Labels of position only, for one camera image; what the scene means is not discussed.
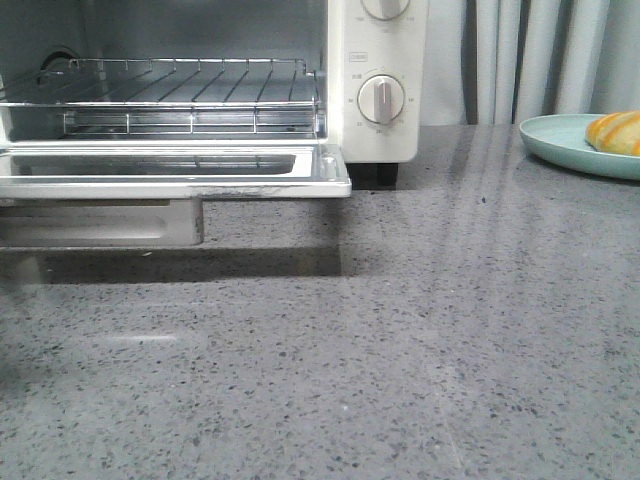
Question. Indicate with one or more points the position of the golden croissant bread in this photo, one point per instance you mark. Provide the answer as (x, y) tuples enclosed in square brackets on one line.
[(616, 133)]

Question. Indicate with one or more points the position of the lower oven timer knob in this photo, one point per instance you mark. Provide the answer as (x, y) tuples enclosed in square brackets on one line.
[(381, 99)]

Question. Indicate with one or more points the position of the upper oven temperature knob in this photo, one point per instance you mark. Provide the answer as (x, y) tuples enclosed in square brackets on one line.
[(385, 10)]

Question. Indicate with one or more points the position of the white toaster oven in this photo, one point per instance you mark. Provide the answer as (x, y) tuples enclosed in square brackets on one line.
[(336, 38)]

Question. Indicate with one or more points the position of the metal oven rack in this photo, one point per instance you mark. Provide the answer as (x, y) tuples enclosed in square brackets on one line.
[(78, 98)]

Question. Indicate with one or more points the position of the oven glass door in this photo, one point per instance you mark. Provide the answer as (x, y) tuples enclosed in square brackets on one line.
[(164, 172)]

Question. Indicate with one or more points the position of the grey curtain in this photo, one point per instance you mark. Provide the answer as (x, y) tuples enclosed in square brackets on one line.
[(501, 62)]

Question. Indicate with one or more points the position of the light green plate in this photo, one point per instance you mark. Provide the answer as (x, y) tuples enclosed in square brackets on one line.
[(561, 140)]

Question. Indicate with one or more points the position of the steel oven door handle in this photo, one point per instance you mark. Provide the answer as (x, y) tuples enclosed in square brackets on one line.
[(102, 223)]

